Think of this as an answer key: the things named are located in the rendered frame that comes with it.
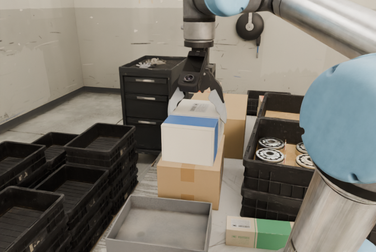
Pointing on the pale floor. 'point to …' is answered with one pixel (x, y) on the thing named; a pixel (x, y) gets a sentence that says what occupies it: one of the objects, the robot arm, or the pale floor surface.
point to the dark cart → (148, 99)
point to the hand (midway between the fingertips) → (196, 122)
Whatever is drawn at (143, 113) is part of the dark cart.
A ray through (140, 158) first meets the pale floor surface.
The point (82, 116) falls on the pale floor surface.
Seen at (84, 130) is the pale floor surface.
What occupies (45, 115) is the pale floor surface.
